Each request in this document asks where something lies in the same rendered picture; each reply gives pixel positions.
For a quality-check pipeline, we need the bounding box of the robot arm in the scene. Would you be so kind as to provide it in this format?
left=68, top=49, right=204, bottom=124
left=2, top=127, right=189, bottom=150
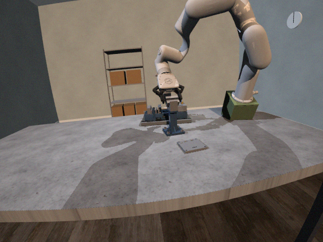
left=154, top=0, right=272, bottom=103

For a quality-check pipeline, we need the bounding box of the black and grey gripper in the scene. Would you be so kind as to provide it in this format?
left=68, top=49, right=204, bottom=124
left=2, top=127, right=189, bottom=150
left=152, top=71, right=184, bottom=104

